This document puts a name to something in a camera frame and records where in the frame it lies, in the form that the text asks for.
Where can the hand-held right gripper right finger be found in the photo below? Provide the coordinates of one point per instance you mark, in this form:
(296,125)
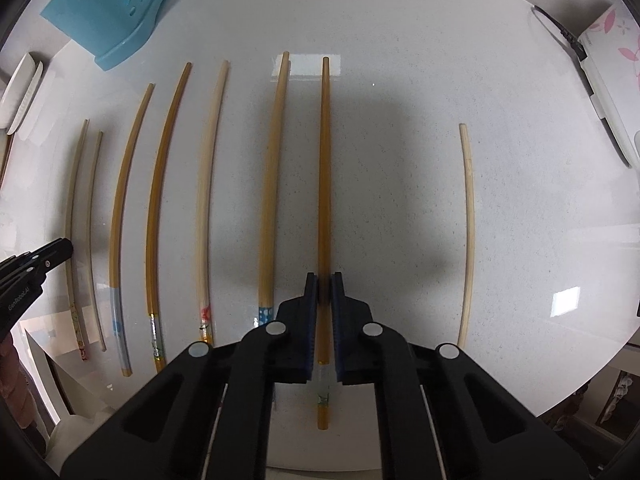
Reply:
(337,330)

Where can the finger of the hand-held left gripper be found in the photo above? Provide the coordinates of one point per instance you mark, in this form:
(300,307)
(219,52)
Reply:
(55,252)

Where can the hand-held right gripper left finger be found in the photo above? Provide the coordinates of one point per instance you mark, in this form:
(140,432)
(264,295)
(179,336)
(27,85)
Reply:
(309,330)

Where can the dark amber chopstick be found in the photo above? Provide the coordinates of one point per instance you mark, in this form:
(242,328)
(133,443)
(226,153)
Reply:
(325,160)

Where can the pale wooden chopstick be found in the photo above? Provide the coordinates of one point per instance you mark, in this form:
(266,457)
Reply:
(470,220)

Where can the set of wooden chopsticks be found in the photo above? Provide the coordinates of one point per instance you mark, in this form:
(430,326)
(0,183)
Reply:
(272,160)

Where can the blue plastic chopstick holder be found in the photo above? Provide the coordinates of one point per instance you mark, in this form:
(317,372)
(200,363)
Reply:
(100,10)

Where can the person's left forearm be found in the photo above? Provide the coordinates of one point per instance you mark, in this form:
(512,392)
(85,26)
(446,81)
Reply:
(17,385)

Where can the white ribbed dish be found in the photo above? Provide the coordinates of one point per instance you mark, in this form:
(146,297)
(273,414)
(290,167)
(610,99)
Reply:
(20,90)

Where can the white pink flowered tissue pack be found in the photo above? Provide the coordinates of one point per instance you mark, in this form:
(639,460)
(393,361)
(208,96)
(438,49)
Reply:
(617,55)

